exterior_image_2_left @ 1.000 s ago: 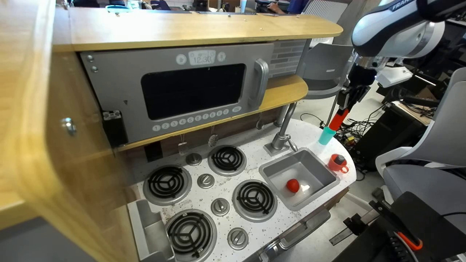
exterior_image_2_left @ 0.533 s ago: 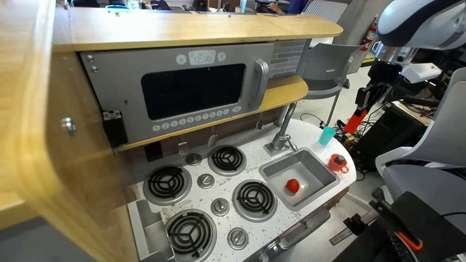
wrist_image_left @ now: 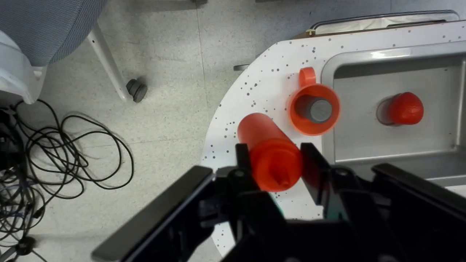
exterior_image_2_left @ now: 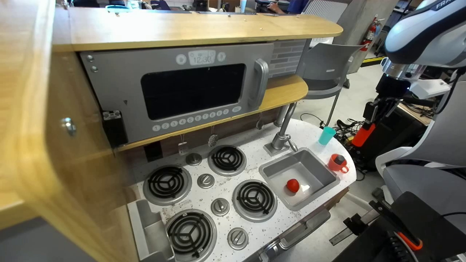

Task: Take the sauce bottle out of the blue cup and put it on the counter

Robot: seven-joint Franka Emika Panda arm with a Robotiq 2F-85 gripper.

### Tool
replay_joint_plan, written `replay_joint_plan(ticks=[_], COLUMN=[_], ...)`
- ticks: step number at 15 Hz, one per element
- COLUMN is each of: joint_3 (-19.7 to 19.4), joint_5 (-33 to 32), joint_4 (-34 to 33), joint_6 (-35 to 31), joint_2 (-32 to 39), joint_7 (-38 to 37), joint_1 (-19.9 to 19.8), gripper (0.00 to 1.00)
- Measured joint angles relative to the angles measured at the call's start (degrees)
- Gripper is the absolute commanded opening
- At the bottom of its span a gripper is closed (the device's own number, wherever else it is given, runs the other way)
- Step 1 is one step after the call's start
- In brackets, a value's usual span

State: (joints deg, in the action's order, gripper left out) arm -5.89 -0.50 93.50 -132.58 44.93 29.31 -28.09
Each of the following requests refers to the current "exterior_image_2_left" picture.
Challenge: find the black floor cable tangle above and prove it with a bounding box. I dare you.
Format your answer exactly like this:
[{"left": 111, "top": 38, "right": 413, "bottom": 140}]
[{"left": 299, "top": 110, "right": 369, "bottom": 147}]

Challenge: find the light grey office chair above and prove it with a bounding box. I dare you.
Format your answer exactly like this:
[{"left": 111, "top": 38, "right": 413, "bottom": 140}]
[{"left": 295, "top": 42, "right": 360, "bottom": 128}]

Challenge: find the black coil stove burner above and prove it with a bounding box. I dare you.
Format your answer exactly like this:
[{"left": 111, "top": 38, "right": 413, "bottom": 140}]
[
  {"left": 206, "top": 144, "right": 247, "bottom": 177},
  {"left": 164, "top": 208, "right": 218, "bottom": 262},
  {"left": 231, "top": 179, "right": 279, "bottom": 224},
  {"left": 141, "top": 164, "right": 193, "bottom": 206}
]

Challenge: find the red fire extinguisher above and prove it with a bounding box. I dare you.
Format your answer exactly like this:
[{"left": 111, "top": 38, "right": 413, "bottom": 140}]
[{"left": 360, "top": 16, "right": 382, "bottom": 52}]

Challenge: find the grey oven door handle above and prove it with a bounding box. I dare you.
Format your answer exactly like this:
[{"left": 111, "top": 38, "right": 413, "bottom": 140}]
[{"left": 256, "top": 208, "right": 336, "bottom": 262}]

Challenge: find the grey toy sink basin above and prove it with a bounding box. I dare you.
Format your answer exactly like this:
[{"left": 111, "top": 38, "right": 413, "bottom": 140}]
[{"left": 257, "top": 147, "right": 340, "bottom": 212}]

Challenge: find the black equipment case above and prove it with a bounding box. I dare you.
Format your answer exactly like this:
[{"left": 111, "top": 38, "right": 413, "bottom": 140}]
[{"left": 347, "top": 103, "right": 430, "bottom": 172}]

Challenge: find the grey toy faucet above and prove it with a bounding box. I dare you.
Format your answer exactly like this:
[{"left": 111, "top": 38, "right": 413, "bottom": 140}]
[{"left": 263, "top": 100, "right": 299, "bottom": 157}]

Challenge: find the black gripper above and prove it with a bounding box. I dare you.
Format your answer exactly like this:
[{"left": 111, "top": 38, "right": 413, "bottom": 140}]
[{"left": 362, "top": 73, "right": 411, "bottom": 125}]

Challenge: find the wooden kitchen side panel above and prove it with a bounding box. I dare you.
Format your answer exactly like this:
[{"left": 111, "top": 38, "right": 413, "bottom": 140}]
[{"left": 0, "top": 0, "right": 139, "bottom": 262}]

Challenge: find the grey side storage bin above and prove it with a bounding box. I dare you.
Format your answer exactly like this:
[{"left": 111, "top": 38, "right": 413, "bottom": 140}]
[{"left": 126, "top": 198, "right": 174, "bottom": 262}]

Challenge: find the toy kitchen stove sink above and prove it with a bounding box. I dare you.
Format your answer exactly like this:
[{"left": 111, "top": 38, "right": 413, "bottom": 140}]
[{"left": 123, "top": 118, "right": 358, "bottom": 262}]

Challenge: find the black bracket block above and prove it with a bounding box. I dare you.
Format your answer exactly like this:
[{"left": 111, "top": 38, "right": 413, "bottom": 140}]
[{"left": 100, "top": 109, "right": 129, "bottom": 148}]

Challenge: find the silver bolt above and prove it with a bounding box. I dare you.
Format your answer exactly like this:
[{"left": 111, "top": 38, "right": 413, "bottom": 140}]
[{"left": 59, "top": 115, "right": 78, "bottom": 137}]

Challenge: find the dark grey office chair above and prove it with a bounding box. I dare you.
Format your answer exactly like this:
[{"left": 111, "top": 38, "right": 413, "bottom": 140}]
[{"left": 374, "top": 71, "right": 466, "bottom": 234}]

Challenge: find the grey toy microwave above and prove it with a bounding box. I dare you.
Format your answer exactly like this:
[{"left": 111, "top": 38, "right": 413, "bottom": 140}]
[{"left": 76, "top": 42, "right": 275, "bottom": 145}]

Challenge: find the wooden shelf above microwave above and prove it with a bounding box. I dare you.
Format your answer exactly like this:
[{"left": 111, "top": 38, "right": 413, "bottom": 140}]
[{"left": 50, "top": 7, "right": 344, "bottom": 54}]

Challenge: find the black orange bar clamp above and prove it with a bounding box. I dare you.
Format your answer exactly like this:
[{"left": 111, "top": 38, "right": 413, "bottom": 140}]
[{"left": 394, "top": 230, "right": 424, "bottom": 253}]

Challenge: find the small blue cup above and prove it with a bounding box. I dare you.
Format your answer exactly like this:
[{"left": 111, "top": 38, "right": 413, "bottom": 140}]
[{"left": 317, "top": 125, "right": 337, "bottom": 147}]

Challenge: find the small red round toy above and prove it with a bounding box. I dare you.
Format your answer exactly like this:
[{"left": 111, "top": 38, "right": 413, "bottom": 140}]
[{"left": 283, "top": 177, "right": 302, "bottom": 195}]

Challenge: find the grey round stove knob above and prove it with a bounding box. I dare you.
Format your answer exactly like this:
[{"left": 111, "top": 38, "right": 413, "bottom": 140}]
[
  {"left": 183, "top": 151, "right": 203, "bottom": 167},
  {"left": 209, "top": 196, "right": 231, "bottom": 218},
  {"left": 225, "top": 225, "right": 250, "bottom": 252},
  {"left": 196, "top": 172, "right": 216, "bottom": 190}
]

